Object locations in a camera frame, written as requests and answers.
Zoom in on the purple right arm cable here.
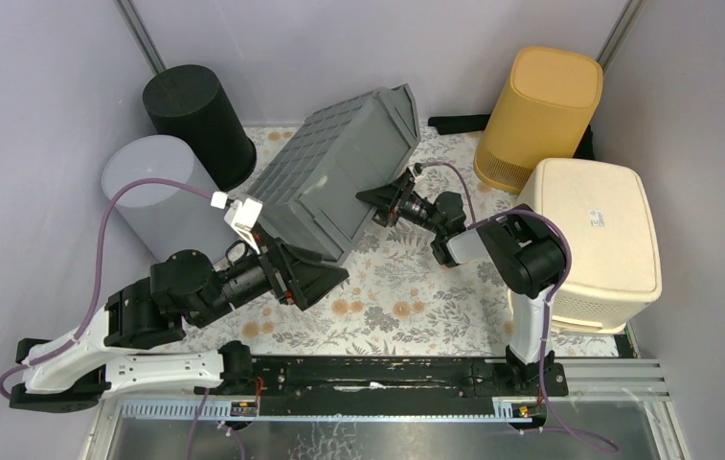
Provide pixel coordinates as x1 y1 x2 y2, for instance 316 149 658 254
419 160 621 455

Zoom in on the aluminium frame post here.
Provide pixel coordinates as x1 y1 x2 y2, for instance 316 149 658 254
597 0 648 71
114 0 167 75

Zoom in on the black ribbed waste bin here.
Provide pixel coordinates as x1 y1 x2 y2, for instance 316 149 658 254
142 64 258 191

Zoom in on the floral patterned table mat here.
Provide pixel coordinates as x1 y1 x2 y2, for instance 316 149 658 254
160 127 633 357

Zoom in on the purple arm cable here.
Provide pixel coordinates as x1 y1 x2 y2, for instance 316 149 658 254
0 177 217 460
419 160 621 455

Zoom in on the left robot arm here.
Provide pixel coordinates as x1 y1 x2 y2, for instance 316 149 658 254
9 239 349 413

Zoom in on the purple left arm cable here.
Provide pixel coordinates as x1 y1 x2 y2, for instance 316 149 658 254
0 177 217 460

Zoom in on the grey plastic crate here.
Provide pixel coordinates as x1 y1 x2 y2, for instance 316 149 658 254
247 84 420 265

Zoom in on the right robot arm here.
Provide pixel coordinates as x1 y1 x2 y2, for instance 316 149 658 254
356 171 572 395

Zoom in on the yellow slatted waste basket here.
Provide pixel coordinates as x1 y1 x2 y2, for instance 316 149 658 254
473 46 603 194

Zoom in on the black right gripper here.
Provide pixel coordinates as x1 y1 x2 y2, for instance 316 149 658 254
354 172 443 236

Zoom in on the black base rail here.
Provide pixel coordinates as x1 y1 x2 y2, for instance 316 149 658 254
209 352 569 417

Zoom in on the cream perforated plastic basket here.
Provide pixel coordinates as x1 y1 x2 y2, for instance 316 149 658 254
516 158 663 334

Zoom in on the grey round plastic bin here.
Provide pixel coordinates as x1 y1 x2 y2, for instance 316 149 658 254
102 135 238 264

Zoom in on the left aluminium frame post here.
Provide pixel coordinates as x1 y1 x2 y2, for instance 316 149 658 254
114 0 167 75

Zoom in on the right aluminium frame post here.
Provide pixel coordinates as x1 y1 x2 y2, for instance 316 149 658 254
597 0 648 71

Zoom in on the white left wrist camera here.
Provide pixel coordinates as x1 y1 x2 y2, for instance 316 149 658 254
210 192 263 253

